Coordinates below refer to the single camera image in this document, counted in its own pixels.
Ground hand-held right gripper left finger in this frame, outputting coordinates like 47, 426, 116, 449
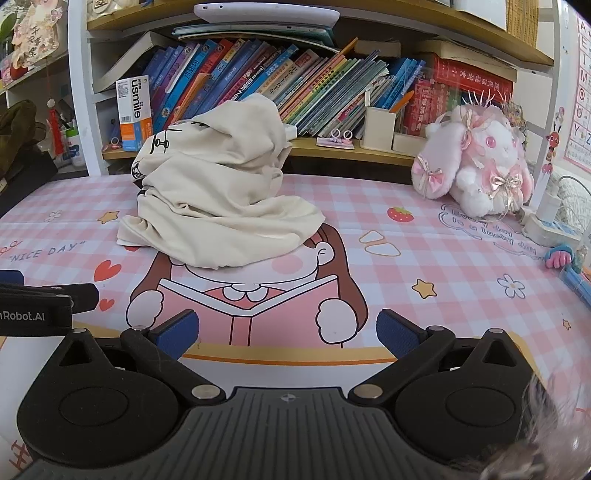
54, 309, 228, 401

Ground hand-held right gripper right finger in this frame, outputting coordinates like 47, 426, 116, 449
347, 308, 532, 401

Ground cream printed t-shirt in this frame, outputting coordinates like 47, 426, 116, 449
115, 92, 326, 271

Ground pink checked cartoon table mat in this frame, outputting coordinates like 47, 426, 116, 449
0, 172, 591, 480

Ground white wipes tub green lid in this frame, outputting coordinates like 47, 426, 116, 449
64, 126, 88, 168

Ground olive green bag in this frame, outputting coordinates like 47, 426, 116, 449
0, 99, 51, 178

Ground red tassel charm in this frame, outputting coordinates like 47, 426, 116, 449
45, 55, 66, 158

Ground pink hand-shaped toy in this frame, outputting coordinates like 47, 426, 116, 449
544, 244, 574, 269

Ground white power strip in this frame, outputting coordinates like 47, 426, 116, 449
522, 210, 583, 252

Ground blue toy pen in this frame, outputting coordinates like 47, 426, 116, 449
560, 244, 591, 303

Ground white orange product box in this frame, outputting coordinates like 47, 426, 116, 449
115, 75, 154, 152

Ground small white box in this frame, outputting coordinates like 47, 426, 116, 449
392, 131, 422, 155

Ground white pink plush rabbit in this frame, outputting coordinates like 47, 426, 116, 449
411, 104, 535, 217

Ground white charger plug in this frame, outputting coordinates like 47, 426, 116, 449
536, 185, 563, 223

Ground pink small scissors card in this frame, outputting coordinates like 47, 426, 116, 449
316, 129, 356, 150

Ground white pen holder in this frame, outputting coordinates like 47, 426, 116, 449
361, 105, 398, 151

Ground thick paperback book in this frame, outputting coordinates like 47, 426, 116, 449
92, 30, 178, 94

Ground pink paper hanging ornament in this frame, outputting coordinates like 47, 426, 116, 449
9, 0, 63, 70

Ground sparkly hair crown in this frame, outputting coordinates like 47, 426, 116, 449
462, 90, 528, 139

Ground red thick books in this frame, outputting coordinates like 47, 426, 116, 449
402, 53, 514, 138

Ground row of colourful books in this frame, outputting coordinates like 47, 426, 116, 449
141, 38, 428, 139

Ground beige thick book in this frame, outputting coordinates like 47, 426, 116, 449
413, 39, 519, 83

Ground white flat device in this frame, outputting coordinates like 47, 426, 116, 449
193, 2, 341, 27

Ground wooden bookshelf white frame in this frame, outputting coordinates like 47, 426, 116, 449
68, 0, 561, 178

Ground red cartoon wall sticker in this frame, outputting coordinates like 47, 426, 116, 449
544, 107, 563, 175

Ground alphabet wall poster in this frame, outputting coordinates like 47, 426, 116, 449
562, 9, 591, 175

